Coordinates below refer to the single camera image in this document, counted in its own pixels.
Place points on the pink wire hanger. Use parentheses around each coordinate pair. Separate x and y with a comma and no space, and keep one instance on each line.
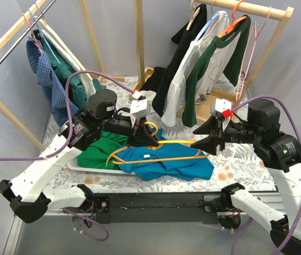
(248,55)

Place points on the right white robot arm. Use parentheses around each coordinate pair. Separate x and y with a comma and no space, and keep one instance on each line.
(281,155)

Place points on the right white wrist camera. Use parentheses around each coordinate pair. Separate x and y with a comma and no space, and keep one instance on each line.
(221,109)

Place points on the cream plastic hanger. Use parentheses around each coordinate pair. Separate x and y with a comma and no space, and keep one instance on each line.
(60,42)

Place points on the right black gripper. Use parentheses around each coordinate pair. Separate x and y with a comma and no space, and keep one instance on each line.
(218,136)

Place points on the orange hanger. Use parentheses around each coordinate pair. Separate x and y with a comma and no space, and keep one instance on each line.
(234,22)

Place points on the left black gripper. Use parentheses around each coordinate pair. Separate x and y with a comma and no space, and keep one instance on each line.
(136,133)

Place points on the wooden hanger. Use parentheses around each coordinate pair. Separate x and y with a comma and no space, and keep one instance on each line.
(194,11)

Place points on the blue checked shirt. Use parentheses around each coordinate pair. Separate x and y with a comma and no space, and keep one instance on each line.
(43,65)

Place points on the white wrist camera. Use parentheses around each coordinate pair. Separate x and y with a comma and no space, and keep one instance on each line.
(221,109)
(139,109)

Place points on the yellow hanger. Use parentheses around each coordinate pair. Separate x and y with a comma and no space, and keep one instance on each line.
(129,155)

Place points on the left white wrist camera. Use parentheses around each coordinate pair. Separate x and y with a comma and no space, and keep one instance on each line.
(139,109)

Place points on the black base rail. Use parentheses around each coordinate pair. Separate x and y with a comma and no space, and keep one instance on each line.
(150,207)

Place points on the blue wire hanger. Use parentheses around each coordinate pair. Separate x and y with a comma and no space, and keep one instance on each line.
(42,35)

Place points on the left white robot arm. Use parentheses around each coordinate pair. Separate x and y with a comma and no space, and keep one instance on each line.
(26,193)

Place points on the right wooden clothes rack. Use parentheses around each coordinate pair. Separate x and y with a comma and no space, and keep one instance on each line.
(217,96)

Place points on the left wooden clothes rack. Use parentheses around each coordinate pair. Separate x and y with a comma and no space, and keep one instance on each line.
(19,91)

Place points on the wooden clothes rack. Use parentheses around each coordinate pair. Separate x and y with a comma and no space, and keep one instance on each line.
(217,96)
(19,91)

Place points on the pink hanger on left rack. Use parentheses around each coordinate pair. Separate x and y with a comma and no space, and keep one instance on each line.
(33,35)

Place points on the teal blue t shirt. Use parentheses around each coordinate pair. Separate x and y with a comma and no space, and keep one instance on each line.
(182,169)

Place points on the light blue hanger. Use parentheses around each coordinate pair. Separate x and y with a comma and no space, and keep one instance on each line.
(205,27)

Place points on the white t shirt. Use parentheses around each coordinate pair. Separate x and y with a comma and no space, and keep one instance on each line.
(175,99)

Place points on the white textured garment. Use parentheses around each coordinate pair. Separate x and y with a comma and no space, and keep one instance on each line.
(86,80)

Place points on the white plastic basket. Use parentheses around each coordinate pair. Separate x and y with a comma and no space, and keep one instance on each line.
(72,165)

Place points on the bright green t shirt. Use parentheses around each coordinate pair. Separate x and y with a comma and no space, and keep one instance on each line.
(97,153)

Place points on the black t shirt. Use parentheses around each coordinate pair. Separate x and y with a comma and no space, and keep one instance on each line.
(187,37)

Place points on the dark green t shirt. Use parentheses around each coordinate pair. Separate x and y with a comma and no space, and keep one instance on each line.
(224,55)

